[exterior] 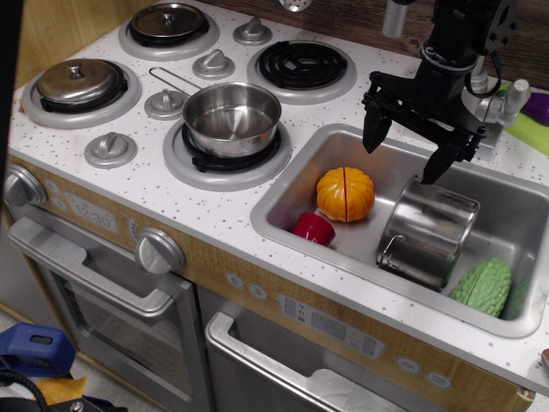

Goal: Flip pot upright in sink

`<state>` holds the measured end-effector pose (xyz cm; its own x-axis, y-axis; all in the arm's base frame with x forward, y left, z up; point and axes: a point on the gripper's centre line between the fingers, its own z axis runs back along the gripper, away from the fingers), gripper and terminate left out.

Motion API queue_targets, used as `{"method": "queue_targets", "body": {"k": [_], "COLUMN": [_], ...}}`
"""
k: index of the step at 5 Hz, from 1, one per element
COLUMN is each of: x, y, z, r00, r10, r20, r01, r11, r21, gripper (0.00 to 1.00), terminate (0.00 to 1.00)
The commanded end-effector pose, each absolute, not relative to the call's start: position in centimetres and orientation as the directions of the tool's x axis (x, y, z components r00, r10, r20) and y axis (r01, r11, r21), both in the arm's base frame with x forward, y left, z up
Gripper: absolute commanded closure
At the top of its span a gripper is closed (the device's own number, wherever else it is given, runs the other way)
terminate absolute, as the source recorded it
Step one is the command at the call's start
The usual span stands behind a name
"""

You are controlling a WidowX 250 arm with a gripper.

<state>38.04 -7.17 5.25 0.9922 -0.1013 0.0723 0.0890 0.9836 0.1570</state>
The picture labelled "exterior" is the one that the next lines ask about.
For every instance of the black front left burner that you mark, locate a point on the black front left burner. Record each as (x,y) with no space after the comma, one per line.
(86,107)

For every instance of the steel lid back left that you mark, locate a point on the steel lid back left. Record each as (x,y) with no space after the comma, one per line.
(167,20)

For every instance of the silver hanging strainer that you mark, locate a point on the silver hanging strainer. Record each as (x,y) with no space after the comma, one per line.
(295,6)

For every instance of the oven clock display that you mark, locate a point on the oven clock display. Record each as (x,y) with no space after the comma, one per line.
(92,212)

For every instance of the grey stove knob front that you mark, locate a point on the grey stove knob front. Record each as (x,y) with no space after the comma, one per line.
(110,150)

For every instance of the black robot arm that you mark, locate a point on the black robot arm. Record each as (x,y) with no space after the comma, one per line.
(464,27)

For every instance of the silver oven knob right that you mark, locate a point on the silver oven knob right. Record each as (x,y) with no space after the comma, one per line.
(157,253)

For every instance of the steel saucepan with handle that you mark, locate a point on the steel saucepan with handle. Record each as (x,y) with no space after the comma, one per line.
(227,120)

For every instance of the green cutting board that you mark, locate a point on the green cutting board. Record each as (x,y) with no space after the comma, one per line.
(530,132)

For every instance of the grey stove knob centre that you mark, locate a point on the grey stove knob centre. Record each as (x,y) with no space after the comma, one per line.
(165,105)

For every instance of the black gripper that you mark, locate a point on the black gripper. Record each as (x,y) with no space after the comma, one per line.
(430,104)

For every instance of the steel pot in sink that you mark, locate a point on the steel pot in sink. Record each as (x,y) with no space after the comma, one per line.
(425,233)

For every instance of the purple toy eggplant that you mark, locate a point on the purple toy eggplant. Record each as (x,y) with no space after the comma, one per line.
(537,108)

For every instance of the green toy bitter gourd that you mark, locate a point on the green toy bitter gourd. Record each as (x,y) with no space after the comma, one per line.
(485,287)

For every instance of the grey sink basin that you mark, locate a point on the grey sink basin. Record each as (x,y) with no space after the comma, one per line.
(512,224)

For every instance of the grey stove knob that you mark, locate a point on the grey stove knob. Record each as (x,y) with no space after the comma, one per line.
(110,150)
(213,66)
(252,33)
(165,105)

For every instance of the grey stove knob back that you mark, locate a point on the grey stove knob back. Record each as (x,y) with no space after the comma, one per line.
(252,33)

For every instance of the black back right burner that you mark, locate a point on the black back right burner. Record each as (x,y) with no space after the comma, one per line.
(301,65)

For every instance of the grey stove knob upper middle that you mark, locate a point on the grey stove knob upper middle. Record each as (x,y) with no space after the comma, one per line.
(213,66)

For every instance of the steel lid front left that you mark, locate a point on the steel lid front left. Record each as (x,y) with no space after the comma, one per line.
(79,81)

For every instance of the silver oven knob left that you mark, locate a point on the silver oven knob left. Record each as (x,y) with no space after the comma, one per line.
(22,188)

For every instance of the orange toy pumpkin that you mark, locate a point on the orange toy pumpkin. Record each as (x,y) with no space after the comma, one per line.
(345,194)

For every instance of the silver oven knob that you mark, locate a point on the silver oven knob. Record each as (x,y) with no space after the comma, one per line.
(22,188)
(157,253)

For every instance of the toy dishwasher door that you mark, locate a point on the toy dishwasher door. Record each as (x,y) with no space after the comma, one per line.
(261,364)

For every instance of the yellow cloth on floor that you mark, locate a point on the yellow cloth on floor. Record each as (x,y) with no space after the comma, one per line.
(60,390)

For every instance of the steel lid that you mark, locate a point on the steel lid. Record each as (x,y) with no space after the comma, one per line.
(79,81)
(167,20)

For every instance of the black front right burner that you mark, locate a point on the black front right burner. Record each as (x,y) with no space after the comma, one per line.
(204,162)

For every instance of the toy oven door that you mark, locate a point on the toy oven door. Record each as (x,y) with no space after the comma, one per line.
(141,328)

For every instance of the blue clamp tool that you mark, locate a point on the blue clamp tool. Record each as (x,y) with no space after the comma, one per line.
(36,351)

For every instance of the red toy cup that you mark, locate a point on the red toy cup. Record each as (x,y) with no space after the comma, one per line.
(314,228)

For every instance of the silver toy faucet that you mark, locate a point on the silver toy faucet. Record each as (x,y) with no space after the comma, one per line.
(497,112)

